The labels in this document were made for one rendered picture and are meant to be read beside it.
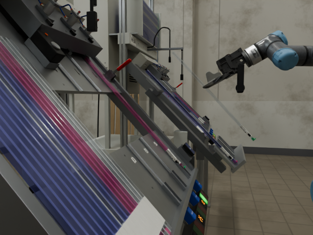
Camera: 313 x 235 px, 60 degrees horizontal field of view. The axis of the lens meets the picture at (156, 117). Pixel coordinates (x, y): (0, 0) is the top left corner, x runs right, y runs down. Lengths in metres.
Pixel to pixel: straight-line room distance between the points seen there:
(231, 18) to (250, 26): 0.35
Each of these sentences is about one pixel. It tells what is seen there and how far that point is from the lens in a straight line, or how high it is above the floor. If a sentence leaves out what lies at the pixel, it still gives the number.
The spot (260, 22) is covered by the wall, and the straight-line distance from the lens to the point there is 5.03.
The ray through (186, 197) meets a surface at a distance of 0.69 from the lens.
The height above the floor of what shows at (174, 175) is 0.76.
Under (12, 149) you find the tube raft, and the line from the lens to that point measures 0.39.
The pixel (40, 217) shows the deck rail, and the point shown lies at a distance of 0.35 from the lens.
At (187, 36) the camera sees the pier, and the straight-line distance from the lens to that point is 4.72.
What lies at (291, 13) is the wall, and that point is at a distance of 5.13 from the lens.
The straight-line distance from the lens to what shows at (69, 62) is 0.83.
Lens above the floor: 0.98
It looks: 4 degrees down
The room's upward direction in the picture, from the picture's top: straight up
